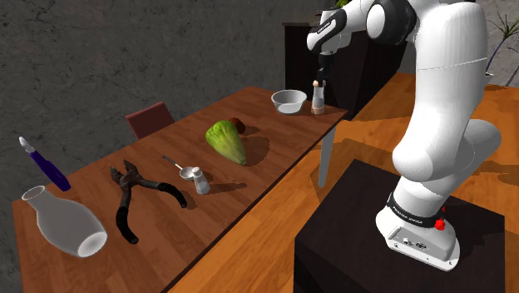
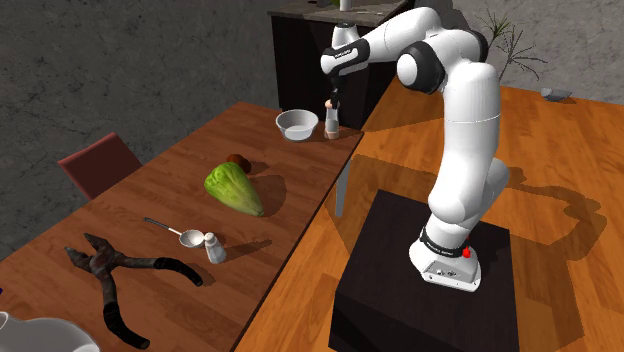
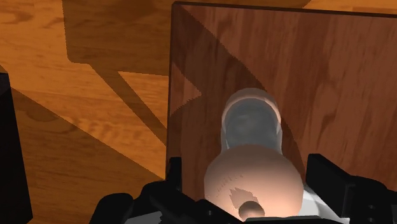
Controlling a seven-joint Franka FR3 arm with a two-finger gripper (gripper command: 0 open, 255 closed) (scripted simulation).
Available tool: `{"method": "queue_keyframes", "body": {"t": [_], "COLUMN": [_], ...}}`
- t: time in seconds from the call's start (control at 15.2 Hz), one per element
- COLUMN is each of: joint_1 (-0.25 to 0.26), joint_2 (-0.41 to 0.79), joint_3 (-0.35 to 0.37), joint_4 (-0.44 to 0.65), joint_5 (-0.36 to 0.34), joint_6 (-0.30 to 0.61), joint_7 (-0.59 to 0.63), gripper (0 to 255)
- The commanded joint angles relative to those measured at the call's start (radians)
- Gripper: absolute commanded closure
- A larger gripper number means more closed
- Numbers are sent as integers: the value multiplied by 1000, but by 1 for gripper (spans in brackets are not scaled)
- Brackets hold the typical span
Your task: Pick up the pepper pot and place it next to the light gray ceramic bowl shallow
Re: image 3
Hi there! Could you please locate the dark reddish wooden table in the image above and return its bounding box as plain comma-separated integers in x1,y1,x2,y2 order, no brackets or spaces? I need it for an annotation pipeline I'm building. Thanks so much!
165,1,397,202

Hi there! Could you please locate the black robot stand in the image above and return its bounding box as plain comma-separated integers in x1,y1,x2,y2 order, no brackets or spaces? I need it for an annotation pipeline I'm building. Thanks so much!
0,71,34,224

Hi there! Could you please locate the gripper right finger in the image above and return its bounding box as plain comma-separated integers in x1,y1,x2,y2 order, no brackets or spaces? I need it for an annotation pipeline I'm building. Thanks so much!
305,153,397,224

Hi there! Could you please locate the white bulbous vase grey neck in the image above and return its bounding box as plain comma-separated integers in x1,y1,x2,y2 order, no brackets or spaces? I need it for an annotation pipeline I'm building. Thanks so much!
203,87,305,223

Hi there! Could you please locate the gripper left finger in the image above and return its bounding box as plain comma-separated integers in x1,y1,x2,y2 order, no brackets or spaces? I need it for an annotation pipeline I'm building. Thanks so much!
90,156,243,224

